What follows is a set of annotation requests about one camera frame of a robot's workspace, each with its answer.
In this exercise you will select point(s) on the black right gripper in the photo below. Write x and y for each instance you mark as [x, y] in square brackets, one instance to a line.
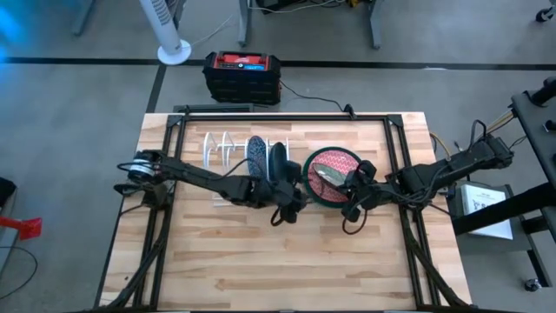
[369, 193]

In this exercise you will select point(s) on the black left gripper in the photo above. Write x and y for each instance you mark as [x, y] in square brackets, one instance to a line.
[284, 195]

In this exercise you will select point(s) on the large green plate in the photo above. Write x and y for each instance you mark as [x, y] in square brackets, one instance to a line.
[305, 180]

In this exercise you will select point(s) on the dark blue glossy plate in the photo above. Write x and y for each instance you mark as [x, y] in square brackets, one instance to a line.
[278, 161]

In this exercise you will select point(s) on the olive leaf pattern plate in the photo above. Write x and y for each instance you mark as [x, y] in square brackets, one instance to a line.
[328, 174]

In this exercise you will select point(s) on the red chevron pattern plate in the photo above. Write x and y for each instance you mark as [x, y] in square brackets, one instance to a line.
[339, 158]

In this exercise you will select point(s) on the blue patterned plate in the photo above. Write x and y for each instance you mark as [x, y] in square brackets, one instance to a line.
[257, 156]

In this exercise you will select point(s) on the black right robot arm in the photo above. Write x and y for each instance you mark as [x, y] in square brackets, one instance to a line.
[456, 167]

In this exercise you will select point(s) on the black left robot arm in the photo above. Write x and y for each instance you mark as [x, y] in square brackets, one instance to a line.
[204, 176]

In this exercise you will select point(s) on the black slotted bar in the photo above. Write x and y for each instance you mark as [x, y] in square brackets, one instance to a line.
[217, 108]

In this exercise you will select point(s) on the red black power station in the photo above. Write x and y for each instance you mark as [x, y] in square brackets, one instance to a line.
[241, 84]

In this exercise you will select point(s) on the white booklet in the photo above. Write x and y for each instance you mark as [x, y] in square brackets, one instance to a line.
[486, 208]

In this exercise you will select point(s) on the grey box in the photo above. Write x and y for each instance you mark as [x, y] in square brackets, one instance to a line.
[478, 245]

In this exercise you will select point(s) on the grey desk leg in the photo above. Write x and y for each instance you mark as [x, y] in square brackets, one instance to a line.
[180, 11]
[245, 21]
[375, 26]
[82, 17]

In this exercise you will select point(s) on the white tower fan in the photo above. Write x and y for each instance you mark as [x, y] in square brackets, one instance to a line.
[174, 52]

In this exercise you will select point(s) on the black equipment cart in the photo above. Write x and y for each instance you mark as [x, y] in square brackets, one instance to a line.
[534, 126]

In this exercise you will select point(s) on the black equipment box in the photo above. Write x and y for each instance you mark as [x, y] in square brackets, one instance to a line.
[273, 3]

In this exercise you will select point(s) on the black caster wheel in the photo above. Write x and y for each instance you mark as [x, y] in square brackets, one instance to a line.
[543, 15]
[532, 284]

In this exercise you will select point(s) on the red clamp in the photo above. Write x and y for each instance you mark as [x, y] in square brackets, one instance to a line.
[26, 227]

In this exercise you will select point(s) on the black object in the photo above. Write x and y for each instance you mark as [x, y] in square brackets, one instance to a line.
[6, 191]

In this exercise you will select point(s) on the black aluminium table frame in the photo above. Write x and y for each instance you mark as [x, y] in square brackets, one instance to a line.
[282, 117]

